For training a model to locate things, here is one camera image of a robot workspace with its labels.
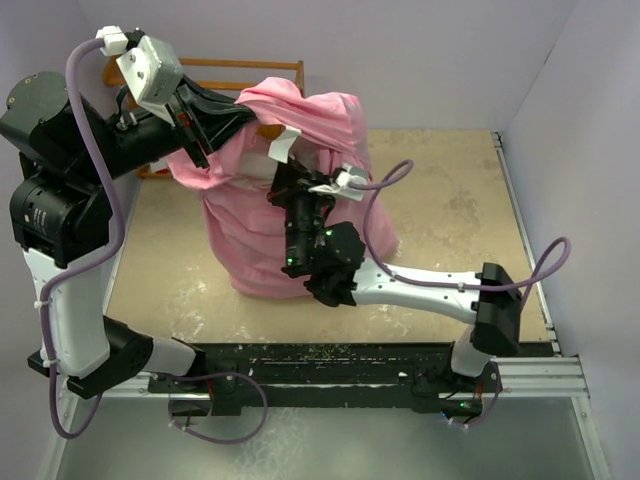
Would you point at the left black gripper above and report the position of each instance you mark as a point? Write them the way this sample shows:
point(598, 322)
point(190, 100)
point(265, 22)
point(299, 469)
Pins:
point(217, 117)

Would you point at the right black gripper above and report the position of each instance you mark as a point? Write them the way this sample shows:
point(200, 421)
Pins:
point(293, 181)

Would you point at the white yellow pillow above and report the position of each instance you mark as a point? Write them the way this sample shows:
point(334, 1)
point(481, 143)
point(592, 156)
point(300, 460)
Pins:
point(255, 171)

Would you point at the pink satin pillowcase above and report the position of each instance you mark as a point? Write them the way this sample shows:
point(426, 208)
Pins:
point(245, 232)

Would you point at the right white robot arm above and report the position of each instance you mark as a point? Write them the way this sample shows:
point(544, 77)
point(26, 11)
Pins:
point(425, 285)

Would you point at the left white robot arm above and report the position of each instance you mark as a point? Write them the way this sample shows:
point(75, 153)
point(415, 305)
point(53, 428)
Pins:
point(67, 219)

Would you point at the wooden shelf rack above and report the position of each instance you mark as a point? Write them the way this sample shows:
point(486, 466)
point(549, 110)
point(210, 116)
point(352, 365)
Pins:
point(227, 76)

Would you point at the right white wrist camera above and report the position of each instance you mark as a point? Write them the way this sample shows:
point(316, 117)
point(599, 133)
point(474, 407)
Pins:
point(349, 182)

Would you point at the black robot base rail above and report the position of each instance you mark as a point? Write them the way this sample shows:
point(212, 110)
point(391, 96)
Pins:
point(414, 376)

